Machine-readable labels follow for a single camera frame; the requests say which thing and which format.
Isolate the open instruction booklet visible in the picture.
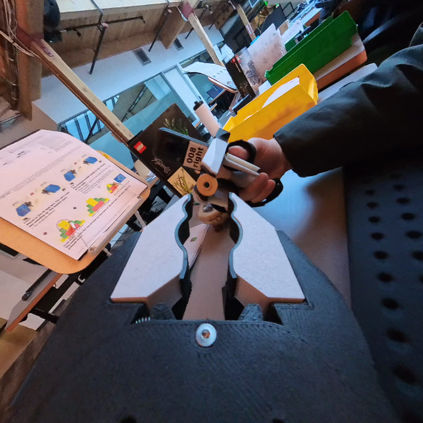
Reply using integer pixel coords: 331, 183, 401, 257
183, 223, 210, 268

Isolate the white document stand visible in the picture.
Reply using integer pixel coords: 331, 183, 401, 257
0, 130, 152, 275

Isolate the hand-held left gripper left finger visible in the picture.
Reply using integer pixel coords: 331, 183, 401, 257
111, 194, 193, 320

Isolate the green plastic bin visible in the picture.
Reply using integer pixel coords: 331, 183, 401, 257
264, 11, 358, 86

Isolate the person's right forearm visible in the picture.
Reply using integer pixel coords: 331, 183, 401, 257
274, 23, 423, 177

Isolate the tan round ring piece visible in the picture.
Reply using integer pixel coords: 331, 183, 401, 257
195, 173, 219, 198

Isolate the person's right hand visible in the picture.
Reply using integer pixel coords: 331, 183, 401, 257
228, 137, 291, 204

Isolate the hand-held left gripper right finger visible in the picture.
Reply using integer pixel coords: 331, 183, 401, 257
225, 193, 306, 320

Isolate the grey desk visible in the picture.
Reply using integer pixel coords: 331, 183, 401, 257
183, 63, 379, 320

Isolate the black toy set box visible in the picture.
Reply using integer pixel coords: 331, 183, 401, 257
127, 103, 212, 199

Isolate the tan round pot base model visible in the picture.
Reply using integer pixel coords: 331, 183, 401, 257
193, 192, 230, 232

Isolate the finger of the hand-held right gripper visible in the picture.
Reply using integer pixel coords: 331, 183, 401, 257
200, 137, 228, 176

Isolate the small black toy box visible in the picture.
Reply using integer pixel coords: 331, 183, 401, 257
225, 23, 288, 100

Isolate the printed instruction sheet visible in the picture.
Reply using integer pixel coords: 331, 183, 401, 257
0, 130, 148, 260

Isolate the yellow plastic bin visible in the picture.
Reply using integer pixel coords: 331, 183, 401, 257
223, 64, 318, 143

